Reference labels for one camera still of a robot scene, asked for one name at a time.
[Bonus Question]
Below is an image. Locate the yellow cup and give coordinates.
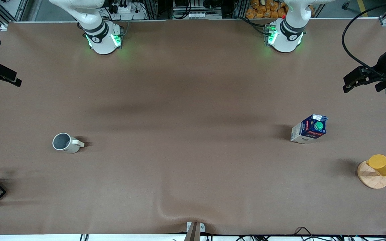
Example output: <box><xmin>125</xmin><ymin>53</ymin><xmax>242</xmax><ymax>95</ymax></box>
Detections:
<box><xmin>366</xmin><ymin>154</ymin><xmax>386</xmax><ymax>177</ymax></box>

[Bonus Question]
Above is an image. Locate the blue white milk carton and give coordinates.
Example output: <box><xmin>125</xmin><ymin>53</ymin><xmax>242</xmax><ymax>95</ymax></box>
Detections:
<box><xmin>290</xmin><ymin>114</ymin><xmax>328</xmax><ymax>144</ymax></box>

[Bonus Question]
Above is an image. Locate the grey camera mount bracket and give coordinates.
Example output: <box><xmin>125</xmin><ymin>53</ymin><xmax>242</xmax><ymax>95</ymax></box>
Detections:
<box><xmin>184</xmin><ymin>221</ymin><xmax>206</xmax><ymax>241</ymax></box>

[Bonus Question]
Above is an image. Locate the white power strip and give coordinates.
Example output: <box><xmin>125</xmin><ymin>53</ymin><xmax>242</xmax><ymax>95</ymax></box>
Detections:
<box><xmin>111</xmin><ymin>0</ymin><xmax>147</xmax><ymax>19</ymax></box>

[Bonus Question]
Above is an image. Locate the brown table mat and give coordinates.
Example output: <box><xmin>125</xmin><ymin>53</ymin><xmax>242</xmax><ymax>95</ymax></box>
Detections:
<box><xmin>0</xmin><ymin>19</ymin><xmax>386</xmax><ymax>235</ymax></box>

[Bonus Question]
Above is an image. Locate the wooden mug tree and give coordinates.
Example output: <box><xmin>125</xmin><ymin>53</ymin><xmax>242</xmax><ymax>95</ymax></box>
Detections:
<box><xmin>357</xmin><ymin>160</ymin><xmax>386</xmax><ymax>190</ymax></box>

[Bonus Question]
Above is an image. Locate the orange snack pile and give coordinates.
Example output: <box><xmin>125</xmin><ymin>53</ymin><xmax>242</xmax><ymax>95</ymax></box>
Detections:
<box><xmin>246</xmin><ymin>0</ymin><xmax>288</xmax><ymax>19</ymax></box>

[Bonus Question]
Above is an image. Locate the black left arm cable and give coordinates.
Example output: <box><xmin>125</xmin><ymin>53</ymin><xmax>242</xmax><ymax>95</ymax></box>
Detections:
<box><xmin>341</xmin><ymin>0</ymin><xmax>386</xmax><ymax>81</ymax></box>

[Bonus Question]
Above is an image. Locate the white mug grey inside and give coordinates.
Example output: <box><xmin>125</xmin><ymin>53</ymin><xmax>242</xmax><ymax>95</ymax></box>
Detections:
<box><xmin>52</xmin><ymin>133</ymin><xmax>85</xmax><ymax>154</ymax></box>

